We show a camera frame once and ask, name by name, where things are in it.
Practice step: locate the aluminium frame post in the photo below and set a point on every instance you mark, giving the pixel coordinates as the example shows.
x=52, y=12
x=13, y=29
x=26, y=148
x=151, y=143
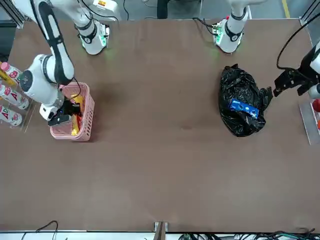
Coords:
x=160, y=230

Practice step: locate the black plastic bag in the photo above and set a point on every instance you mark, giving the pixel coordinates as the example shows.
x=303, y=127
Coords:
x=240, y=85

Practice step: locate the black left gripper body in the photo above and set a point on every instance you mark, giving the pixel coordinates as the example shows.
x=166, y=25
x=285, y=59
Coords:
x=307, y=67

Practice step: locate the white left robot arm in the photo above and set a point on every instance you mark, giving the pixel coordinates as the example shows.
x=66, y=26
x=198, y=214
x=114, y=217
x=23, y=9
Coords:
x=231, y=37

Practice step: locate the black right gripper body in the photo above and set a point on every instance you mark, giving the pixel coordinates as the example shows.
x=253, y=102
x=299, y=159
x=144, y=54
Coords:
x=67, y=107

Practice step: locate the pink cap white bottle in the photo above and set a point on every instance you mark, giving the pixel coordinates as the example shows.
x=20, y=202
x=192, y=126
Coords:
x=10, y=116
x=15, y=98
x=13, y=75

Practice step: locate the black aluminium frame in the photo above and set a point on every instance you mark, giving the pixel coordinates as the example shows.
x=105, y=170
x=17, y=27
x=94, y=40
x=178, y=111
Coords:
x=20, y=23

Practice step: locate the clear acrylic bottle shelf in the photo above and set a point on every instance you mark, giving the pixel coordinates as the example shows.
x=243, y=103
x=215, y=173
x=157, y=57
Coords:
x=27, y=120

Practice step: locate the yellow red wafer box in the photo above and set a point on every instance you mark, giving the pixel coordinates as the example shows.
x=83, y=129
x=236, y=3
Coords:
x=75, y=127

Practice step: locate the aluminium corner post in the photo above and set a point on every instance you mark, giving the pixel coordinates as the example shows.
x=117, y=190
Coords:
x=303, y=21

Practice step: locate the pink plastic basket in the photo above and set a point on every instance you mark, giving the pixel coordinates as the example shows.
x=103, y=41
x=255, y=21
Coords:
x=85, y=130

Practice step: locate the blue snack box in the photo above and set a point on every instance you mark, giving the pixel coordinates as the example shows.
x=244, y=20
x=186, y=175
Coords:
x=243, y=107

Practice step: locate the yellow drink bottle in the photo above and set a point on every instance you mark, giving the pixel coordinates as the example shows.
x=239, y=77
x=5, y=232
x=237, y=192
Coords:
x=5, y=77

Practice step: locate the orange object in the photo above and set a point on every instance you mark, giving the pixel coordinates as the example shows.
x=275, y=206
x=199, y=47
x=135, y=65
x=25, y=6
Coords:
x=319, y=123

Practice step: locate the black cabinet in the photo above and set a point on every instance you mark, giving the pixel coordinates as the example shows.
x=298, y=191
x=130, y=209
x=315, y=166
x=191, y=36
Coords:
x=7, y=37

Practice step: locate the white controller box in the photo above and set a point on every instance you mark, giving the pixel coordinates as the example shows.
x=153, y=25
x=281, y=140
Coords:
x=110, y=7

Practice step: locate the red round object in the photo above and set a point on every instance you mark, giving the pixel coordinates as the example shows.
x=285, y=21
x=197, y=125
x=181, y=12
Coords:
x=317, y=103

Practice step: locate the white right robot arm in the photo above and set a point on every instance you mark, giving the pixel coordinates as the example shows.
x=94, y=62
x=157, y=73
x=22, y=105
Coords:
x=42, y=85

